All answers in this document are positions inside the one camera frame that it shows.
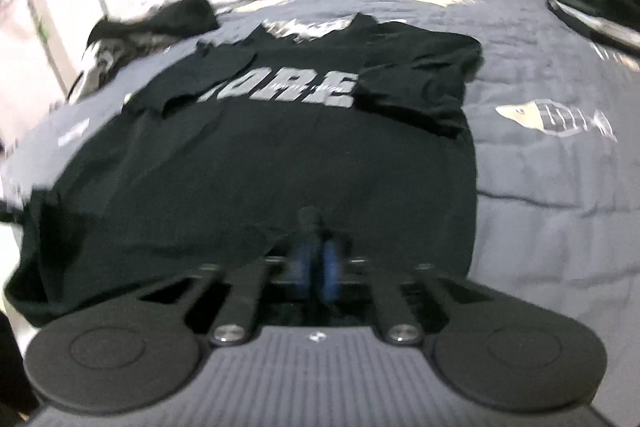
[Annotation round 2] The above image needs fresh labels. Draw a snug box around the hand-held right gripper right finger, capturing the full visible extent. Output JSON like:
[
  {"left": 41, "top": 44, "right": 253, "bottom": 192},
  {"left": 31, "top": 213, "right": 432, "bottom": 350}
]
[{"left": 320, "top": 242, "right": 504, "bottom": 349}]

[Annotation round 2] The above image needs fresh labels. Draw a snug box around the black T-shirt with white letters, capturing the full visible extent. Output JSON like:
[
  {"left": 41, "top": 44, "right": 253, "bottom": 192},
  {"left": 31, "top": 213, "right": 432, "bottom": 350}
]
[{"left": 4, "top": 13, "right": 485, "bottom": 329}]

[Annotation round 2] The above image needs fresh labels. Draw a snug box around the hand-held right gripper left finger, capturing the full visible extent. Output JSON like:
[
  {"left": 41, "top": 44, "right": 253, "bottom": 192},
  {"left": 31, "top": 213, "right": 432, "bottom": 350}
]
[{"left": 134, "top": 236, "right": 316, "bottom": 349}]

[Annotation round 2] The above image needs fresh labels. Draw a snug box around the grey printed quilt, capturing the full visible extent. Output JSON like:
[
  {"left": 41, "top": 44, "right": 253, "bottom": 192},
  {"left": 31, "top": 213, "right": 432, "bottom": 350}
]
[{"left": 0, "top": 0, "right": 640, "bottom": 427}]

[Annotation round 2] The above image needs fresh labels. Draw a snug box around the person's dark clothing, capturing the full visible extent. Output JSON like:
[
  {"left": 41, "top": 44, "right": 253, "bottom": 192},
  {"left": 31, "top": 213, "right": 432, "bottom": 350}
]
[{"left": 0, "top": 312, "right": 42, "bottom": 415}]

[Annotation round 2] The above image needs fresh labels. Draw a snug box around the large black garment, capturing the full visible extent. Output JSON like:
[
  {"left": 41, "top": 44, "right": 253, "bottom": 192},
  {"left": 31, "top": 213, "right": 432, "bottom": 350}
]
[{"left": 86, "top": 0, "right": 222, "bottom": 58}]

